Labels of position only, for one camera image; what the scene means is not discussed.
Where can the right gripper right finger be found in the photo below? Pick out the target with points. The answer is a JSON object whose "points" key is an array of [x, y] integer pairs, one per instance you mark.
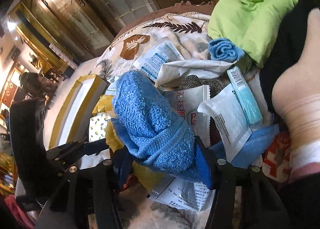
{"points": [[205, 160]]}

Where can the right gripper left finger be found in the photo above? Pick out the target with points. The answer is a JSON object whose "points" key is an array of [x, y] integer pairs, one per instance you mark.
{"points": [[122, 165]]}

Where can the blue knitted towel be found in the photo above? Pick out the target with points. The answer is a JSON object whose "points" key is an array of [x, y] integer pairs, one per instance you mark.
{"points": [[155, 135]]}

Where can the white teal wet wipe packet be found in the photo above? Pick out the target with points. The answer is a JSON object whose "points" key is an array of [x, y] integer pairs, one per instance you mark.
{"points": [[235, 113]]}

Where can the white text sachet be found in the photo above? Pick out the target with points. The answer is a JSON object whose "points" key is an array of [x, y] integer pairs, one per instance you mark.
{"points": [[181, 194]]}

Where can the flat blue microfiber cloth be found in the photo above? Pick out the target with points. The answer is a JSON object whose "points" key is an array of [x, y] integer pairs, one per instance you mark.
{"points": [[255, 146]]}

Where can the gold rimmed white box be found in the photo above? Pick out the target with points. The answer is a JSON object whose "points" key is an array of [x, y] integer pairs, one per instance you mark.
{"points": [[72, 119]]}

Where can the yellow foil packet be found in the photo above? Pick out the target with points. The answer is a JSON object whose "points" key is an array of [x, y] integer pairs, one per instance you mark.
{"points": [[104, 104]]}

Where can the white printed snack packet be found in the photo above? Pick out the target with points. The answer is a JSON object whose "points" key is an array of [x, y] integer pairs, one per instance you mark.
{"points": [[185, 103]]}

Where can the red white patterned packet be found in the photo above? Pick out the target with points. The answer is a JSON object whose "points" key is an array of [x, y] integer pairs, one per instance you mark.
{"points": [[276, 163]]}

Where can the crumpled white paper packet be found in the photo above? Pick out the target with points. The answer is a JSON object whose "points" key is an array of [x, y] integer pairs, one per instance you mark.
{"points": [[172, 73]]}

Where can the white desiccant packet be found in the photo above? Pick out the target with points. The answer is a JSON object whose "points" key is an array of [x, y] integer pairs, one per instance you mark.
{"points": [[163, 51]]}

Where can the cream sock foot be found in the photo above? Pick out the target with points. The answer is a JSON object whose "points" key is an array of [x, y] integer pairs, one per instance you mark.
{"points": [[295, 98]]}

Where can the small rolled blue cloth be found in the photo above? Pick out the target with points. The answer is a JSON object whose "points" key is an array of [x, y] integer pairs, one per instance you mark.
{"points": [[223, 49]]}

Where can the floral plush blanket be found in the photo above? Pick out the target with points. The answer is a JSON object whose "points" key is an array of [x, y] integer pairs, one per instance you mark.
{"points": [[187, 32]]}

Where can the black garment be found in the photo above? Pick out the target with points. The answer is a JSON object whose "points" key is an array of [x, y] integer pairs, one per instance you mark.
{"points": [[287, 48]]}

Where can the lime green jacket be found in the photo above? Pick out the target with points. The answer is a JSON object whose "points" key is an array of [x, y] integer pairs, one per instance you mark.
{"points": [[250, 24]]}

